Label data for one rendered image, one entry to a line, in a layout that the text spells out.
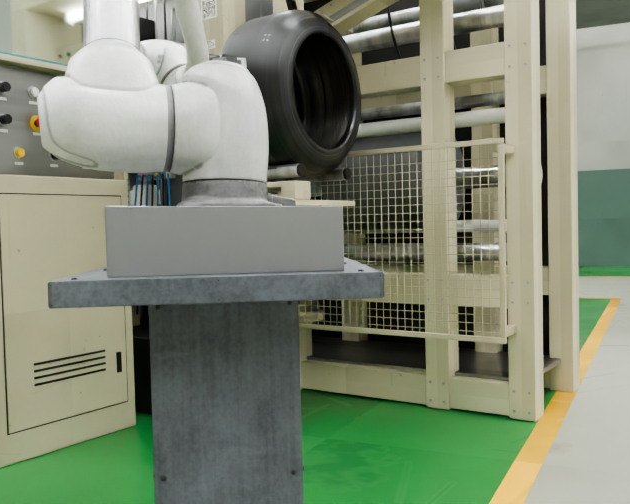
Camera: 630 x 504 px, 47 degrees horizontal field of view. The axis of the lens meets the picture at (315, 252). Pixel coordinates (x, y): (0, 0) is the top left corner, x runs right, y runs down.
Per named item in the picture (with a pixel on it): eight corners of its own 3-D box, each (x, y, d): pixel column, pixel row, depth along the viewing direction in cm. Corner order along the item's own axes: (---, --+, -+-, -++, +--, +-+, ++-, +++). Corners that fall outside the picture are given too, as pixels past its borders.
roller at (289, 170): (223, 184, 252) (215, 178, 249) (227, 173, 254) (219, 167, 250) (304, 179, 232) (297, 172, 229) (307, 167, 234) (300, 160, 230)
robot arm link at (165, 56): (158, 62, 205) (184, 94, 201) (115, 60, 192) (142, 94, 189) (175, 32, 199) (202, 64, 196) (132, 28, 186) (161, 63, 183)
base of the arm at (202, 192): (305, 212, 126) (305, 180, 126) (177, 210, 120) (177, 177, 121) (284, 218, 144) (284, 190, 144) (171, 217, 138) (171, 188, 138)
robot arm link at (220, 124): (279, 180, 126) (278, 56, 127) (175, 176, 121) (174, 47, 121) (256, 189, 142) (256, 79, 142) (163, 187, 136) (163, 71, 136)
